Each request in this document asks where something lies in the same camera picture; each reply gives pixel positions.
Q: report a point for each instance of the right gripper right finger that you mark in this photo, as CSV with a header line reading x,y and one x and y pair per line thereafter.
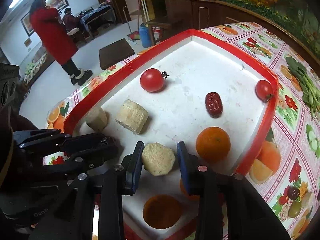
x,y
188,164

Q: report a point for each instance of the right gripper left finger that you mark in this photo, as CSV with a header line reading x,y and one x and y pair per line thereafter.
x,y
133,166

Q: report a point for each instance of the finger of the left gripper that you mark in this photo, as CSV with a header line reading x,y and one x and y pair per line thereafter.
x,y
40,140
86,152

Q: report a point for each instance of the dark red jujube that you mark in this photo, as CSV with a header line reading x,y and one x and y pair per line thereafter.
x,y
213,104
293,193

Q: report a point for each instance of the large red tomato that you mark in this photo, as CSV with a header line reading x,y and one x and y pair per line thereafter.
x,y
152,80

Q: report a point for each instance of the orange tangerine lower tray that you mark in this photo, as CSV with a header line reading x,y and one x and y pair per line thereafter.
x,y
186,194

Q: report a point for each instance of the orange tangerine tray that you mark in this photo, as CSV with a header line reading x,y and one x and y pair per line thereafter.
x,y
213,145
186,194

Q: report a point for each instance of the orange tangerine upper tray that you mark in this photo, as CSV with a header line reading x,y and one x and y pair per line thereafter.
x,y
213,145

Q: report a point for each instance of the beige biscuit in tray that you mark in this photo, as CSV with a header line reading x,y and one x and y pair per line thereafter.
x,y
96,119

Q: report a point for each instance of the dark orange round fruit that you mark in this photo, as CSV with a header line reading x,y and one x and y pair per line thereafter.
x,y
162,211

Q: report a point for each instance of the red rimmed white tray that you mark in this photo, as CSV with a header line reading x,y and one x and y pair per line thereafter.
x,y
197,63

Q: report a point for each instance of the floral plastic tablecloth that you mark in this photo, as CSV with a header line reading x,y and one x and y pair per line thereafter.
x,y
254,205

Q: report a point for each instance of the dark wooden stool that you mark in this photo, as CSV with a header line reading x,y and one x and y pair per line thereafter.
x,y
114,53

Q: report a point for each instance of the small red tomato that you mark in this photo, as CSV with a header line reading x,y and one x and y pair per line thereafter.
x,y
263,90

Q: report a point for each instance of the person in red coat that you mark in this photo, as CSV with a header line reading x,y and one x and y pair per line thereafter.
x,y
44,21

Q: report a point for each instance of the blue water jug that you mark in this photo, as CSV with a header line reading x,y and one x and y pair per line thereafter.
x,y
145,36

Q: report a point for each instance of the seated person dark clothes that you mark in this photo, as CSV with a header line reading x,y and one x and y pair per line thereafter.
x,y
74,27

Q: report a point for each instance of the blue cloth covered table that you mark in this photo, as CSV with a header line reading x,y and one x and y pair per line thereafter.
x,y
106,12

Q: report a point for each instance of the green leafy vegetable bunch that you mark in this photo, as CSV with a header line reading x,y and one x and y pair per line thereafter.
x,y
310,91

